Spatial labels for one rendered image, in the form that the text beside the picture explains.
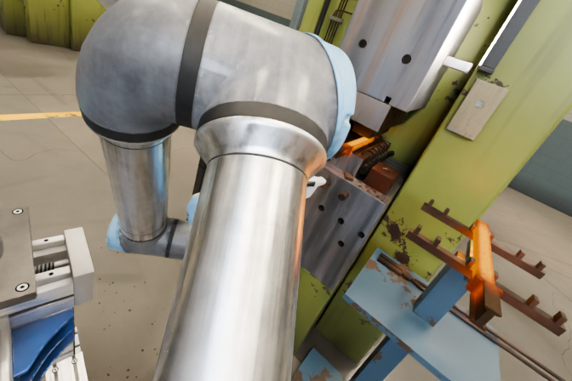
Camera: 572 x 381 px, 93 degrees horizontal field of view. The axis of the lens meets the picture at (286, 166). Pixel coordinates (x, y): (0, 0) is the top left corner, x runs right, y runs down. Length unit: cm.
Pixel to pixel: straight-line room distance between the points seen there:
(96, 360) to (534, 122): 171
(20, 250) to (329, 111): 60
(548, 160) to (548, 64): 608
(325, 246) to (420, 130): 71
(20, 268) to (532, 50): 129
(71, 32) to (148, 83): 516
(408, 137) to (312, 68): 123
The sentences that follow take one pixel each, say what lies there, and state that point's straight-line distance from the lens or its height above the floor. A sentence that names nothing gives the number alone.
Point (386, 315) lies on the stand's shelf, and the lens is 87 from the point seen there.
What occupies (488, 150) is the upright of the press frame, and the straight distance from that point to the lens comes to 109.
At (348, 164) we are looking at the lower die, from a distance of 103.
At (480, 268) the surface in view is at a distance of 73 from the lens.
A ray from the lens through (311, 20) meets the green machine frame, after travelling 126.
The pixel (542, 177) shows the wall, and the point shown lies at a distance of 720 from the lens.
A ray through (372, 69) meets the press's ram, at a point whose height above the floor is 127.
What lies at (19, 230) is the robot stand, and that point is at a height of 82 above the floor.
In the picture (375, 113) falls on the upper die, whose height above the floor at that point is 115.
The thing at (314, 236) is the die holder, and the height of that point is 64.
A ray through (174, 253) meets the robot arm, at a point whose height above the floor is 88.
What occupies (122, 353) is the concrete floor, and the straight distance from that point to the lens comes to 146.
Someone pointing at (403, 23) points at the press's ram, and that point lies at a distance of 98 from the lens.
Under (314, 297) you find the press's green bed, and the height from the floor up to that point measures 38.
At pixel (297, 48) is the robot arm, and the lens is 24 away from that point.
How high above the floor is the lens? 130
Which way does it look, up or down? 26 degrees down
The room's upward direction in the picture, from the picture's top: 21 degrees clockwise
